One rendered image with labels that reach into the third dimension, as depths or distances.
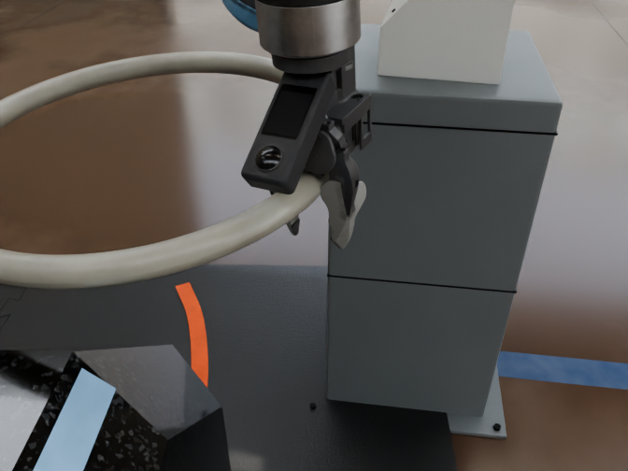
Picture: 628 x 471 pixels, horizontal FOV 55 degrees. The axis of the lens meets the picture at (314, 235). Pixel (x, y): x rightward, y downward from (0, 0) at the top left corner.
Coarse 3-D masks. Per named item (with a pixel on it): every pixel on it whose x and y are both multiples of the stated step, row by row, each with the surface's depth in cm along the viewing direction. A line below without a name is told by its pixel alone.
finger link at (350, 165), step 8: (336, 152) 56; (344, 152) 56; (336, 160) 57; (344, 160) 56; (352, 160) 58; (336, 168) 57; (344, 168) 57; (352, 168) 57; (336, 176) 58; (344, 176) 57; (352, 176) 57; (344, 184) 58; (352, 184) 58; (344, 192) 59; (352, 192) 58; (344, 200) 59; (352, 200) 59; (352, 208) 60
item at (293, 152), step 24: (288, 96) 54; (312, 96) 53; (264, 120) 53; (288, 120) 53; (312, 120) 52; (264, 144) 52; (288, 144) 52; (312, 144) 53; (264, 168) 51; (288, 168) 51; (288, 192) 52
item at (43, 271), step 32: (96, 64) 87; (128, 64) 87; (160, 64) 88; (192, 64) 88; (224, 64) 86; (256, 64) 84; (32, 96) 81; (64, 96) 85; (0, 128) 79; (320, 192) 60; (224, 224) 54; (256, 224) 55; (0, 256) 53; (32, 256) 53; (64, 256) 52; (96, 256) 52; (128, 256) 52; (160, 256) 52; (192, 256) 53; (64, 288) 52
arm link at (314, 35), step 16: (256, 0) 50; (352, 0) 50; (272, 16) 49; (288, 16) 49; (304, 16) 48; (320, 16) 48; (336, 16) 49; (352, 16) 50; (272, 32) 50; (288, 32) 49; (304, 32) 49; (320, 32) 49; (336, 32) 50; (352, 32) 51; (272, 48) 51; (288, 48) 50; (304, 48) 50; (320, 48) 50; (336, 48) 51
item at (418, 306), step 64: (512, 64) 117; (384, 128) 110; (448, 128) 108; (512, 128) 107; (384, 192) 118; (448, 192) 116; (512, 192) 114; (384, 256) 127; (448, 256) 125; (512, 256) 122; (384, 320) 137; (448, 320) 134; (384, 384) 150; (448, 384) 146
